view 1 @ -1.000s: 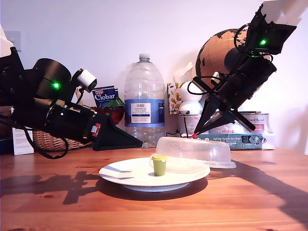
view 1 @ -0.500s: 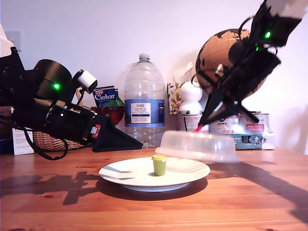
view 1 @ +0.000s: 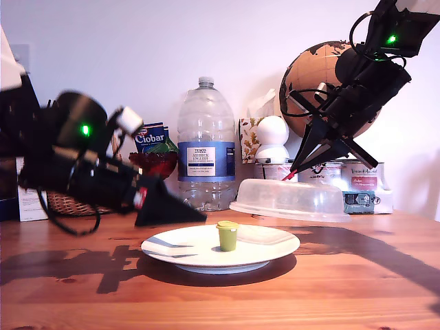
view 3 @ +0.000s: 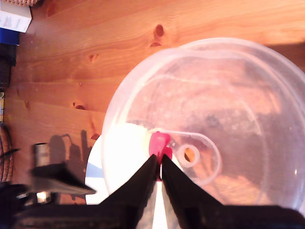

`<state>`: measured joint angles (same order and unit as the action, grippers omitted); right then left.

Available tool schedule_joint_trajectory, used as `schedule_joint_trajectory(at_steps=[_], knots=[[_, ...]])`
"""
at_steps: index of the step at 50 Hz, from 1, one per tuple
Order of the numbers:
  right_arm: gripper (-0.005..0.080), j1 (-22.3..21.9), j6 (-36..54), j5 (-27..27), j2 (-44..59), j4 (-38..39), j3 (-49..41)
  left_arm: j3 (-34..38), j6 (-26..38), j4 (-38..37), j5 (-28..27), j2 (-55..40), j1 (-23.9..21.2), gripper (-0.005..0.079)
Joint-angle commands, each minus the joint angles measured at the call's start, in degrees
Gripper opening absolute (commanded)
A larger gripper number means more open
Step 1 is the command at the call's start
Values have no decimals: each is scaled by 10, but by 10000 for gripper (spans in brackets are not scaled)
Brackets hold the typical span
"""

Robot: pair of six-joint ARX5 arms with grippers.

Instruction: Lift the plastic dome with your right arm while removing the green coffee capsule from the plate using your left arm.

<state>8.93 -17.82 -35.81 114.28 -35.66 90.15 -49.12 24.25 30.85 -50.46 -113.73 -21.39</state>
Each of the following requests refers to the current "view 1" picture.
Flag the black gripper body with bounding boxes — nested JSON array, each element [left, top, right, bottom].
[[67, 158, 148, 212], [287, 77, 389, 166]]

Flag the clear plastic dome pink tab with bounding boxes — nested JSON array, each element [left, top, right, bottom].
[[229, 170, 352, 223]]

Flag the green coffee capsule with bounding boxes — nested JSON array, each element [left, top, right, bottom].
[[215, 220, 240, 252]]

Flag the white ceramic plate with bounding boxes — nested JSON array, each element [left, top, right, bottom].
[[140, 225, 301, 275]]

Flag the metal tin black scrawl label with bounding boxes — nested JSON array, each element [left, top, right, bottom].
[[297, 161, 344, 188]]

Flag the red glass goblet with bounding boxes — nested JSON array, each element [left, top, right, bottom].
[[129, 152, 179, 179]]

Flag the metal tin script lettering label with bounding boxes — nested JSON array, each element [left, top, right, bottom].
[[343, 159, 386, 192]]

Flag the metal tin pale pink label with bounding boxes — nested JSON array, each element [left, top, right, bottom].
[[254, 164, 299, 182]]

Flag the green foil packet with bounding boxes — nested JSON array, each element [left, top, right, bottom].
[[151, 139, 179, 155]]

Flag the teal and white game box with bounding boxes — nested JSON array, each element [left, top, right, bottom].
[[342, 189, 395, 215]]

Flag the cork globe on metal stand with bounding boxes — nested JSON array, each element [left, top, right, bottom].
[[278, 41, 384, 138]]

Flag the leaf pattern tissue box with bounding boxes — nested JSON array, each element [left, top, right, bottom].
[[238, 88, 278, 165]]

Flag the white printed carton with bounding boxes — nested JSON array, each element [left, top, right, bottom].
[[16, 156, 50, 223]]

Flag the large clear water bottle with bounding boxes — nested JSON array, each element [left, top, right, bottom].
[[177, 76, 238, 211]]

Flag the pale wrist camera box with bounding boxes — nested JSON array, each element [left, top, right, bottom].
[[315, 81, 329, 102]]

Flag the white round security camera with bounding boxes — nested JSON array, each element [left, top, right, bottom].
[[254, 115, 290, 164]]

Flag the black cable loop at rail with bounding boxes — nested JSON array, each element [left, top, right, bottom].
[[280, 88, 327, 120]]

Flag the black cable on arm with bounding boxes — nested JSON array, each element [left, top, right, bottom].
[[349, 10, 406, 69], [37, 187, 102, 237]]

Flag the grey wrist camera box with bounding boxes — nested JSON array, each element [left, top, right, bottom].
[[108, 105, 145, 145]]

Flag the white light switch plate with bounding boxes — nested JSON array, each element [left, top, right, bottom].
[[13, 43, 31, 75]]

